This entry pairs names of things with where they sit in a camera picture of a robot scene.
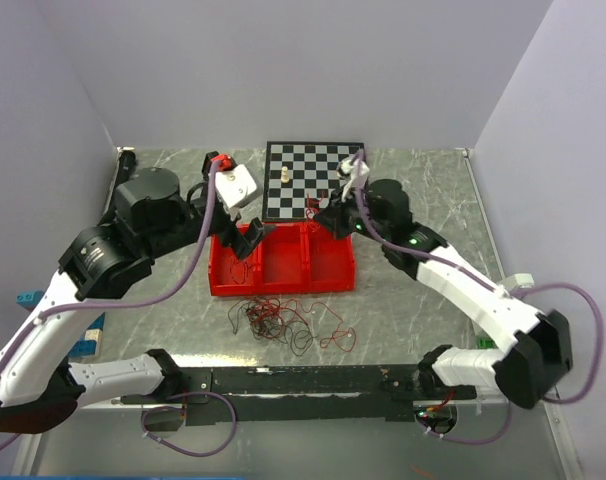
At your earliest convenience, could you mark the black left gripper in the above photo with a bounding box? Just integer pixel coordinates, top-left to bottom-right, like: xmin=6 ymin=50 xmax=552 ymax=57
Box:
xmin=146 ymin=161 xmax=277 ymax=259

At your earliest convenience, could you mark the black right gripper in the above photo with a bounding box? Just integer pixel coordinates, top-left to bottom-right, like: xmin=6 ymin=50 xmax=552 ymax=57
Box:
xmin=314 ymin=183 xmax=390 ymax=244

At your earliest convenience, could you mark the brown cable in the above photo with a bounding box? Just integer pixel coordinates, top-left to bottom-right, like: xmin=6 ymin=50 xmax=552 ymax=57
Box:
xmin=227 ymin=297 xmax=314 ymax=357

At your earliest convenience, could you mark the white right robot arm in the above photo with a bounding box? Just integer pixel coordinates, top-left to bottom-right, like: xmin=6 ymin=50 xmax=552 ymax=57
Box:
xmin=314 ymin=179 xmax=573 ymax=409

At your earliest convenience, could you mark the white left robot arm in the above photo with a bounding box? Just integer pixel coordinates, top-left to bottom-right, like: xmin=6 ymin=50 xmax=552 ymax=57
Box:
xmin=0 ymin=156 xmax=266 ymax=435

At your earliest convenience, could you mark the red three-compartment plastic tray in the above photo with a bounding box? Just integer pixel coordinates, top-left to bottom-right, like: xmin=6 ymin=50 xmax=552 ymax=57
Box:
xmin=208 ymin=222 xmax=356 ymax=297

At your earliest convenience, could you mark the black and grey chessboard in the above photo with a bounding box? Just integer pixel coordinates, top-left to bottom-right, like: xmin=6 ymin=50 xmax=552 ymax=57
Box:
xmin=262 ymin=141 xmax=365 ymax=223

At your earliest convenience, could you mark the white chess piece left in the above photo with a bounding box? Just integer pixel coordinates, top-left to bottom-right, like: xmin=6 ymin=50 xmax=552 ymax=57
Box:
xmin=280 ymin=166 xmax=290 ymax=184

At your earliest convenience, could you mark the black marker with orange cap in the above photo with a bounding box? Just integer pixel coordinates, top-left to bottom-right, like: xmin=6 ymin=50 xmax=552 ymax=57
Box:
xmin=116 ymin=150 xmax=137 ymax=184

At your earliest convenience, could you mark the green small toy block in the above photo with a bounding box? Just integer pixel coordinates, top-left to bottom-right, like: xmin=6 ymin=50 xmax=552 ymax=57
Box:
xmin=477 ymin=337 xmax=495 ymax=349

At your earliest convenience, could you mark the grey and blue toy block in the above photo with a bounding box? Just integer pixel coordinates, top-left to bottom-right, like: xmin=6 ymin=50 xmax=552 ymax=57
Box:
xmin=68 ymin=314 xmax=105 ymax=358

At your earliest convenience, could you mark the blue and brown toy block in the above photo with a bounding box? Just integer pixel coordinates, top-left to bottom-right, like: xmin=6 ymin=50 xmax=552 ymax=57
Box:
xmin=16 ymin=290 xmax=44 ymax=311

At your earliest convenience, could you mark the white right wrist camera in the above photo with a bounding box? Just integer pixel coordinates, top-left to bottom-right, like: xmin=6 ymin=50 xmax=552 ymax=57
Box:
xmin=337 ymin=149 xmax=370 ymax=202

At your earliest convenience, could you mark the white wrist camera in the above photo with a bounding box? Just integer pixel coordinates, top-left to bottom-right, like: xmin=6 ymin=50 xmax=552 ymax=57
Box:
xmin=214 ymin=154 xmax=263 ymax=211
xmin=337 ymin=149 xmax=370 ymax=202

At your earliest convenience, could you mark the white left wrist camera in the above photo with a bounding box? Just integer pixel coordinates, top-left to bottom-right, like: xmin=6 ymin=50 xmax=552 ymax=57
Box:
xmin=214 ymin=154 xmax=263 ymax=211

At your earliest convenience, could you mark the purple robot cable right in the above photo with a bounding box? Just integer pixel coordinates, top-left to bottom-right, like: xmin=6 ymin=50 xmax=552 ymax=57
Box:
xmin=355 ymin=147 xmax=603 ymax=405

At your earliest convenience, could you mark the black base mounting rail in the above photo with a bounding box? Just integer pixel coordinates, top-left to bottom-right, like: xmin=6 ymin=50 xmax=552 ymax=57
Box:
xmin=120 ymin=364 xmax=479 ymax=427

